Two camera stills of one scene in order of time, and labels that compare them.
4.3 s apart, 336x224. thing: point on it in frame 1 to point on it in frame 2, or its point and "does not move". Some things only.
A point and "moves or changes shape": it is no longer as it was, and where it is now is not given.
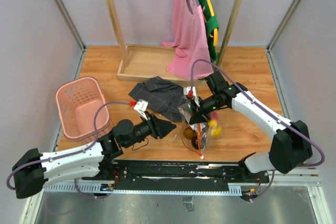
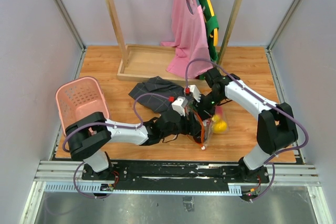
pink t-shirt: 190,35 does not move
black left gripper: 163,128 to 192,126
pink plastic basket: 77,101 does not move
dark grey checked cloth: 163,97 does not move
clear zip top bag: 198,136 moves or changes shape
